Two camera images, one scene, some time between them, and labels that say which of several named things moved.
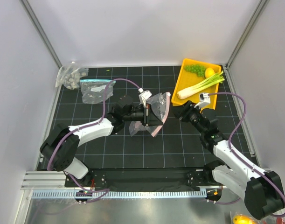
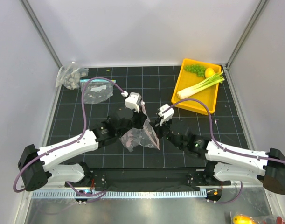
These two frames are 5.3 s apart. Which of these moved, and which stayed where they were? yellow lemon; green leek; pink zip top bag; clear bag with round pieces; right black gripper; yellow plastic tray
Moved: pink zip top bag; right black gripper
Stayed: green leek; yellow plastic tray; clear bag with round pieces; yellow lemon
